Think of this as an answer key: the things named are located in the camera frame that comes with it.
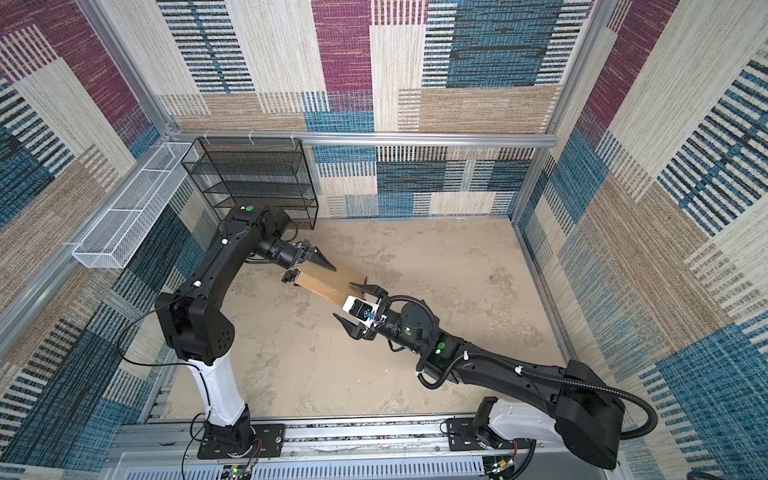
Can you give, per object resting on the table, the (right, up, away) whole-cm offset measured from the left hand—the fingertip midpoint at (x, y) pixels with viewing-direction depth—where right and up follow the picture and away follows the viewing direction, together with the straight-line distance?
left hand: (331, 272), depth 72 cm
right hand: (+4, -6, -3) cm, 8 cm away
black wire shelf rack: (-37, +32, +33) cm, 59 cm away
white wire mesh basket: (-50, +8, -1) cm, 51 cm away
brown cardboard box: (+1, -2, -7) cm, 8 cm away
